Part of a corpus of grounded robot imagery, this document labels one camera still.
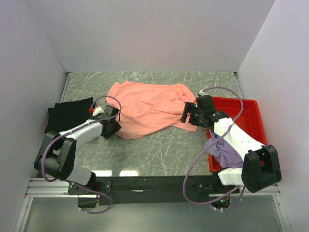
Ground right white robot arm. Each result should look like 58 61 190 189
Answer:
180 95 282 193

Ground lavender t shirt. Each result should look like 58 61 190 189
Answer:
205 131 243 168

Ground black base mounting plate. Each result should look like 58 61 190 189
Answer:
67 175 239 209

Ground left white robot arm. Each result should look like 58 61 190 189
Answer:
34 105 121 194

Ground red plastic bin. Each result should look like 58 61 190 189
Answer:
209 97 267 172

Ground folded black t shirt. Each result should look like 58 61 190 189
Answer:
44 97 93 134

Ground salmon pink t shirt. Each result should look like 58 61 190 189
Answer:
108 81 197 140

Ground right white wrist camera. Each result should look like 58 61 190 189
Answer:
198 90 207 96

